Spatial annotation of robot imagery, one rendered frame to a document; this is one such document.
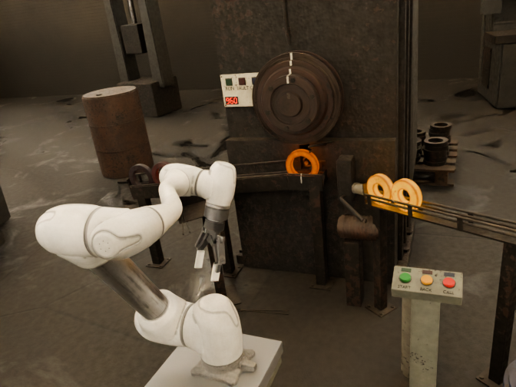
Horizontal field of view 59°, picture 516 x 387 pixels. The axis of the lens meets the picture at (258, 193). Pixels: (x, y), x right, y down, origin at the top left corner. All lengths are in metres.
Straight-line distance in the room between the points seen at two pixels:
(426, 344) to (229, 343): 0.76
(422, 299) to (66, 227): 1.24
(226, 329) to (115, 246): 0.62
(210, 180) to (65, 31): 9.98
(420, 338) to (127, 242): 1.21
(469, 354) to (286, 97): 1.48
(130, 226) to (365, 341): 1.57
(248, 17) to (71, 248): 1.68
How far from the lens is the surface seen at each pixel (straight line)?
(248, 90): 2.59
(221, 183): 1.62
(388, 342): 2.44
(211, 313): 1.58
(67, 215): 1.25
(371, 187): 2.29
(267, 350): 1.81
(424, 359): 1.99
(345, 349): 2.39
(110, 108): 4.91
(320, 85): 2.28
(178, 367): 1.81
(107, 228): 1.13
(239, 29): 2.58
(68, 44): 11.47
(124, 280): 1.43
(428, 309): 1.84
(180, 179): 1.64
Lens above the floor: 1.62
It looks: 23 degrees down
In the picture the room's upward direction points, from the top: 7 degrees counter-clockwise
